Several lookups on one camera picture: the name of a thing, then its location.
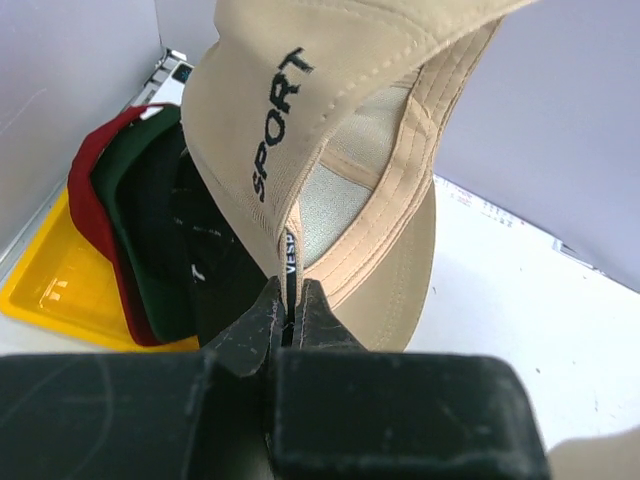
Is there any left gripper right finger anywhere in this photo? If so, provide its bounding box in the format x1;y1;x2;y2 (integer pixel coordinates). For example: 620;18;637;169
287;279;366;352

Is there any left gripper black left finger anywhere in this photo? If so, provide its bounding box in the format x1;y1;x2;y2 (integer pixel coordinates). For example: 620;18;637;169
201;277;285;376

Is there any beige cap black letter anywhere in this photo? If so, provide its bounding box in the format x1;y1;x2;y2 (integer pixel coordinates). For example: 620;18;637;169
181;1;520;351

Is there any dark green cap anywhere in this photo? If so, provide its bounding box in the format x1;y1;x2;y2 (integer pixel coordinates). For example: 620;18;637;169
90;105;196;344

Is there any black cap in tray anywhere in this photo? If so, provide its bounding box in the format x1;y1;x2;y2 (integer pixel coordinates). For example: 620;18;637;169
124;132;274;346

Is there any yellow plastic tray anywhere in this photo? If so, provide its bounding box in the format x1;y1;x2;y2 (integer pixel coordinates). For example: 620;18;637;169
1;192;198;353

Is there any red cap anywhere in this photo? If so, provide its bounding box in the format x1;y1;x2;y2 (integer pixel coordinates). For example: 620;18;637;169
67;105;161;347

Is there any aluminium frame rail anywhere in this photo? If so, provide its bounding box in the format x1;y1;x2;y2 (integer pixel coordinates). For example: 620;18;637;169
135;49;193;105

